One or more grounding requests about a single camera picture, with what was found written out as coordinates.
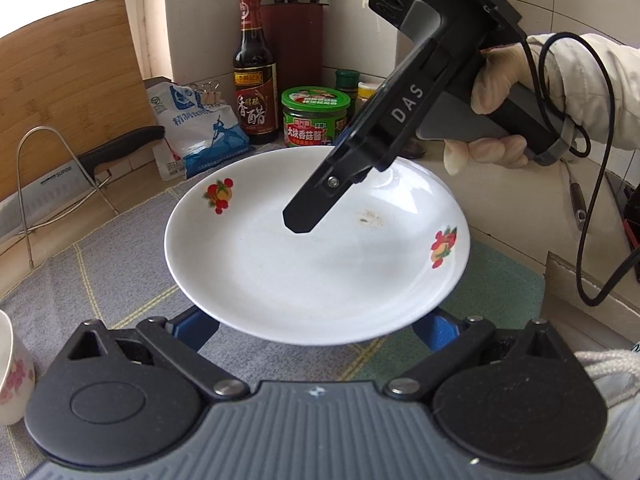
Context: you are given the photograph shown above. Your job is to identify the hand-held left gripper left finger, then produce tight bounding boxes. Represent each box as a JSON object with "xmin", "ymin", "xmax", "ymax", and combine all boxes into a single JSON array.
[{"xmin": 65, "ymin": 305, "xmax": 251, "ymax": 403}]

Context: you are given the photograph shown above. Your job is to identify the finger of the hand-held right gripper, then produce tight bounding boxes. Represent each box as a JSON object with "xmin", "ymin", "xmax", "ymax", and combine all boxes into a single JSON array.
[{"xmin": 282, "ymin": 160, "xmax": 382, "ymax": 235}]

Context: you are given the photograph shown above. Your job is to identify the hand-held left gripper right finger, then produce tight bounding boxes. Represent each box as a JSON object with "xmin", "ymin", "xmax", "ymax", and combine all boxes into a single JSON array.
[{"xmin": 382, "ymin": 309, "xmax": 568, "ymax": 403}]

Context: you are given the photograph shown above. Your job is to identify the white fruit-print plate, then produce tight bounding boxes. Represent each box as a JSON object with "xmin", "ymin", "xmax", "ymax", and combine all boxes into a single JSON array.
[{"xmin": 164, "ymin": 146, "xmax": 471, "ymax": 346}]

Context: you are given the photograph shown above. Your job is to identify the white bowl pink flowers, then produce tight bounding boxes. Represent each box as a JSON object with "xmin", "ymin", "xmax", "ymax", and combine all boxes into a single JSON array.
[{"xmin": 0, "ymin": 310, "xmax": 37, "ymax": 426}]

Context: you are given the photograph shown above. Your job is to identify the person's right hand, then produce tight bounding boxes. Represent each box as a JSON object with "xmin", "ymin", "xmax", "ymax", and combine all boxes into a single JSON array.
[{"xmin": 442, "ymin": 45, "xmax": 533, "ymax": 177}]

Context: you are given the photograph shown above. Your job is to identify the yellow-lidded spice jar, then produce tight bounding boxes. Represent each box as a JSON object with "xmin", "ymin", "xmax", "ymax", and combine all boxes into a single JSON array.
[{"xmin": 356, "ymin": 81, "xmax": 382, "ymax": 111}]

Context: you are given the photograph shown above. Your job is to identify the green-capped small bottle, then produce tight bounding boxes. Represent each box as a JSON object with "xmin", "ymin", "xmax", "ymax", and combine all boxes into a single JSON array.
[{"xmin": 335, "ymin": 70, "xmax": 360, "ymax": 111}]

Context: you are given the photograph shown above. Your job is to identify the green-lidded sauce jar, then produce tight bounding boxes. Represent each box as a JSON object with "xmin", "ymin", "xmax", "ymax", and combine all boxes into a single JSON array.
[{"xmin": 281, "ymin": 85, "xmax": 351, "ymax": 149}]

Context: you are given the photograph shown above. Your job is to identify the checked grey and teal towel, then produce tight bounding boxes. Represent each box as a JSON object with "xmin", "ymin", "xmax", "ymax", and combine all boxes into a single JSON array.
[{"xmin": 0, "ymin": 175, "xmax": 546, "ymax": 411}]

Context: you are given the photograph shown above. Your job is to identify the dark vinegar bottle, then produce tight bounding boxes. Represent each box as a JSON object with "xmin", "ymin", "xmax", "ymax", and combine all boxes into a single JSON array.
[{"xmin": 233, "ymin": 0, "xmax": 279, "ymax": 145}]

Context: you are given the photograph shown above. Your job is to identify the white and blue salt bag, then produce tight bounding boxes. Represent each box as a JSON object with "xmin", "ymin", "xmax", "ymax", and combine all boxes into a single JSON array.
[{"xmin": 145, "ymin": 77, "xmax": 252, "ymax": 181}]

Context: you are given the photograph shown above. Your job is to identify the dark red knife block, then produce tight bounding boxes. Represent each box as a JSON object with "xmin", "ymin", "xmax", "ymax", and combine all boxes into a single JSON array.
[{"xmin": 260, "ymin": 2, "xmax": 326, "ymax": 111}]

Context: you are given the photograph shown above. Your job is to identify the binder clips on bag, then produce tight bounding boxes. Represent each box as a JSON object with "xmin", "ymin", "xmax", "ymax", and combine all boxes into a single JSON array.
[{"xmin": 190, "ymin": 81, "xmax": 223, "ymax": 107}]

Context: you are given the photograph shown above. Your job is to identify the metal utensil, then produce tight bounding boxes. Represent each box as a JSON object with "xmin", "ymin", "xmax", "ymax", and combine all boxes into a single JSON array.
[{"xmin": 566, "ymin": 164, "xmax": 589, "ymax": 232}]

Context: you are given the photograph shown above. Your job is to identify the person's white clothing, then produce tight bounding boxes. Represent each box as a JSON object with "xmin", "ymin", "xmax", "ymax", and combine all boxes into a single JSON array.
[{"xmin": 574, "ymin": 342, "xmax": 640, "ymax": 480}]

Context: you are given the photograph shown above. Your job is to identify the bamboo cutting board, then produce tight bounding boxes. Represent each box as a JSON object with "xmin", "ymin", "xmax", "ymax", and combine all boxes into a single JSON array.
[{"xmin": 0, "ymin": 0, "xmax": 157, "ymax": 201}]

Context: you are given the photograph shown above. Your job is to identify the black cable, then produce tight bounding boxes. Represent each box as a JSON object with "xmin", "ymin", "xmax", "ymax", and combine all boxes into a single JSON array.
[{"xmin": 519, "ymin": 31, "xmax": 640, "ymax": 307}]

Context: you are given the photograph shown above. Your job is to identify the metal wire rack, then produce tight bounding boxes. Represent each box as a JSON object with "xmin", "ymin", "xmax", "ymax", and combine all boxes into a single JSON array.
[{"xmin": 16, "ymin": 126, "xmax": 120, "ymax": 268}]

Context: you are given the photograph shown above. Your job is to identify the black-handled kitchen knife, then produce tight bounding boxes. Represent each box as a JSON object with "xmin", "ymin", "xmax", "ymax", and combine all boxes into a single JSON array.
[{"xmin": 0, "ymin": 126, "xmax": 166, "ymax": 241}]

